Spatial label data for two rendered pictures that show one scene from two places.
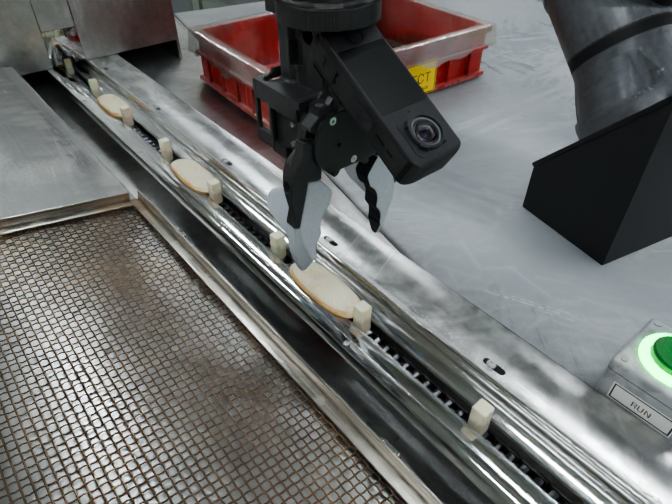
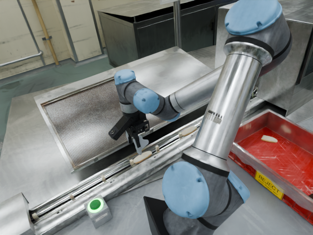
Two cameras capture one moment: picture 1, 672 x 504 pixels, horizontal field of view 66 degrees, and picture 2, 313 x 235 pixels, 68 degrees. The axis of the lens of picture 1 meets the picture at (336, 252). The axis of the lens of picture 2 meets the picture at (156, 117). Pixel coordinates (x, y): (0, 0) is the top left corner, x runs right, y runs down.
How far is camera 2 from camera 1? 1.01 m
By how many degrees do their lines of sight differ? 73
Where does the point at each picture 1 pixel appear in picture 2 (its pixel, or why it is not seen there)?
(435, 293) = (134, 174)
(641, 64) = not seen: hidden behind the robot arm
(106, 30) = (265, 93)
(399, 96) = (118, 126)
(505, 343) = (117, 184)
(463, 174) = not seen: hidden behind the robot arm
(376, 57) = (124, 120)
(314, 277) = (144, 154)
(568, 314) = (132, 212)
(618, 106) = not seen: hidden behind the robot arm
